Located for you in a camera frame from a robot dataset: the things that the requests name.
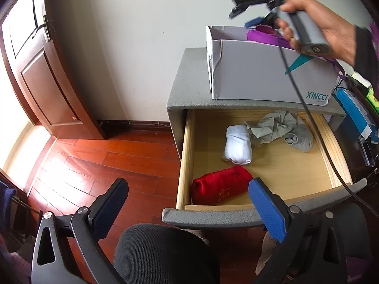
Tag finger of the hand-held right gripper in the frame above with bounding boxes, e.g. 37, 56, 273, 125
245, 11, 280, 30

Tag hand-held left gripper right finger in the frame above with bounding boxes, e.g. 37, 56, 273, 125
248, 178, 350, 284

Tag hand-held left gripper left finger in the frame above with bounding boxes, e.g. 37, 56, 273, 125
31, 178, 129, 284

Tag purple underwear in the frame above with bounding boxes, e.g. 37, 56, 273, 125
246, 25, 346, 81

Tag grey nightstand drawer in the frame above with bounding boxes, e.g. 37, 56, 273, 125
161, 109, 368, 229

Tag white cardboard box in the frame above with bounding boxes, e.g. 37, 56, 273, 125
206, 25, 339, 107

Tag person's right hand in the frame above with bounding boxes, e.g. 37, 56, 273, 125
277, 0, 358, 66

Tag grey fuzzy slipper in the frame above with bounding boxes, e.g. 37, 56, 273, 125
189, 229, 211, 244
255, 230, 282, 276

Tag red rolled cloth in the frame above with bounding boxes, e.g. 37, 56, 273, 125
189, 166, 254, 205

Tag white rolled socks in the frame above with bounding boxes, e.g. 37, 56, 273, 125
223, 125, 253, 165

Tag black office chair seat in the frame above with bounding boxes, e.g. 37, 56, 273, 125
113, 223, 221, 284

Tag grey sock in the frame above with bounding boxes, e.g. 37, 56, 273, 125
284, 124, 314, 153

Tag grey crumpled socks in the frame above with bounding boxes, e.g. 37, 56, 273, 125
244, 110, 307, 149

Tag black baseboard strip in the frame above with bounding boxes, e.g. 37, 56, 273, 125
96, 119, 173, 138

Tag blue cardboard box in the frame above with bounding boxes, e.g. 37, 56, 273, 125
334, 88, 379, 146

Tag green packet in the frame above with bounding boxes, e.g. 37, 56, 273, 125
365, 87, 379, 109

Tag black glossy device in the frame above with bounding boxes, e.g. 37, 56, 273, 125
359, 138, 377, 167

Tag brown wooden door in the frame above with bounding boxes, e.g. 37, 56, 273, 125
0, 0, 107, 140

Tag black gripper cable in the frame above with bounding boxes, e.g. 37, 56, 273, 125
278, 46, 379, 213

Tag metal door handle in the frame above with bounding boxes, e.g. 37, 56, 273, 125
43, 14, 57, 42

